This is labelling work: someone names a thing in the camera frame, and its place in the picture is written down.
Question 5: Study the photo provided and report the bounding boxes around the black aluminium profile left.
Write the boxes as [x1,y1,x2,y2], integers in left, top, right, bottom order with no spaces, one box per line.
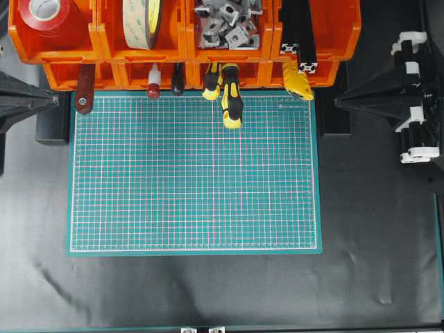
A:
[280,1,300,54]

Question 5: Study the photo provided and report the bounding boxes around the orange upper bin far left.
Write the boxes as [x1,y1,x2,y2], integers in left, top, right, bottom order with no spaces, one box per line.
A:
[8,1,102,64]

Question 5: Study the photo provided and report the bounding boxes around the short yellow black screwdriver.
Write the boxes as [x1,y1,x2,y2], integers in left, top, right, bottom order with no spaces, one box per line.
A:
[202,62,223,101]

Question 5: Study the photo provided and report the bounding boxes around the pile of grey corner brackets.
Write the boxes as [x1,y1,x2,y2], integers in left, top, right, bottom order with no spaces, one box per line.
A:
[193,1,263,51]

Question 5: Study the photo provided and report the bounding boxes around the orange upper bin brackets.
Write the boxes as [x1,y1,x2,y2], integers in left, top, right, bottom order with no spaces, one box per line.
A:
[184,0,274,63]

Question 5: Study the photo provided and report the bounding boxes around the black rack base block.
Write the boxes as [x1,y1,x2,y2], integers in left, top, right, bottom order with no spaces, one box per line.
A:
[35,92,71,146]
[315,62,351,137]

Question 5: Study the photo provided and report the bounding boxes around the orange upper bin profiles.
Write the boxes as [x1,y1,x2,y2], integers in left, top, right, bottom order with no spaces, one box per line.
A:
[268,0,362,63]

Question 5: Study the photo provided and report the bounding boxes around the grey bracket at bottom left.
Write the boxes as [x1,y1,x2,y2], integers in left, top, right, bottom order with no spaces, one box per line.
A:
[180,327,198,333]

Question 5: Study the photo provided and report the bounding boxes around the black rack base block right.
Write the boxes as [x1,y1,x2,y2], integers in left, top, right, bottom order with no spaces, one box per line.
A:
[315,62,351,137]

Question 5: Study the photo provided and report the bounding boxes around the orange lower bin knife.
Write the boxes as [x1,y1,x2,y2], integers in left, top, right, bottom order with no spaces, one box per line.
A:
[264,60,341,89]

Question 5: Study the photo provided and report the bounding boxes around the orange lower bin screwdrivers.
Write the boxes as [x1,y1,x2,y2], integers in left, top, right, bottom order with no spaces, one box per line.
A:
[185,62,271,90]

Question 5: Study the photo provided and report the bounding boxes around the beige double-sided tape roll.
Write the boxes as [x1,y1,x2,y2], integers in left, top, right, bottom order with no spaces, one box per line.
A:
[122,0,163,50]

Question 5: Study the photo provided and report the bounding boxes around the black rack base block left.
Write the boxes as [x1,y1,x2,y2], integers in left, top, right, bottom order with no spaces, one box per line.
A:
[35,92,71,146]

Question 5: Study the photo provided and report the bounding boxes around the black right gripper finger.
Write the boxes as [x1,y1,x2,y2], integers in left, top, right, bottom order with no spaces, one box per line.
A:
[335,72,422,129]

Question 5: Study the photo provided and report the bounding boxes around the orange bin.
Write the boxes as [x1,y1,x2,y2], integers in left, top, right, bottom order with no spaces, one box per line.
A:
[8,1,102,64]
[111,62,194,90]
[43,62,122,91]

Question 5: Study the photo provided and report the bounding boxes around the orange lower bin far left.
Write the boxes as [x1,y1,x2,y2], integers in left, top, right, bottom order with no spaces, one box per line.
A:
[43,62,122,91]

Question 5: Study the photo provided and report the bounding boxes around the red tape roll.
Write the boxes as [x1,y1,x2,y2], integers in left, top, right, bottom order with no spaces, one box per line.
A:
[19,0,88,48]

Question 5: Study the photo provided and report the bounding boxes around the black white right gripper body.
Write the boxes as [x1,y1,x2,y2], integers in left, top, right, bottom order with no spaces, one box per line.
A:
[391,31,443,185]

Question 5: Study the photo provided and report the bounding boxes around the grey bracket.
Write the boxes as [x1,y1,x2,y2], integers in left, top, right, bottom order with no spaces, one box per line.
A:
[208,327,225,333]
[180,327,198,333]

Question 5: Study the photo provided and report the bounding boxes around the orange upper bin tape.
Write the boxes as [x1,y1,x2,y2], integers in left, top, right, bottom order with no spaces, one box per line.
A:
[95,1,187,62]

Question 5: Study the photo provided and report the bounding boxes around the black aluminium profile right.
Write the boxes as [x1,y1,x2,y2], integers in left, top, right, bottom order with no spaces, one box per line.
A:
[294,1,318,74]

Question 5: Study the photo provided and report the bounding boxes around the orange lower bin centre left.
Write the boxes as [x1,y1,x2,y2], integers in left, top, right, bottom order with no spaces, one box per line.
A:
[111,62,194,90]

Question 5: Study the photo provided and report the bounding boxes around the green cutting mat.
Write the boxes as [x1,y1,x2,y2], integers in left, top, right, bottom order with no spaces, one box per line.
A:
[67,90,322,257]

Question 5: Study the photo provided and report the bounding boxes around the black aluminium profile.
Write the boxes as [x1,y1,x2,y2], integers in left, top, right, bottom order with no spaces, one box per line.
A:
[294,1,318,74]
[280,1,300,54]

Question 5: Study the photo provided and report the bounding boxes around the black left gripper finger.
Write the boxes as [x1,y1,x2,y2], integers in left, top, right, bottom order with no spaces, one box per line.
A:
[1,71,60,133]

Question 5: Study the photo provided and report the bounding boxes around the yellow utility knife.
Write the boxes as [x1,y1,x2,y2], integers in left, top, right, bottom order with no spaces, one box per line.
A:
[282,61,314,101]

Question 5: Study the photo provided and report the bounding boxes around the grey bracket at bottom right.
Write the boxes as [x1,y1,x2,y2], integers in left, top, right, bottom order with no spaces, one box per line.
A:
[208,327,225,333]

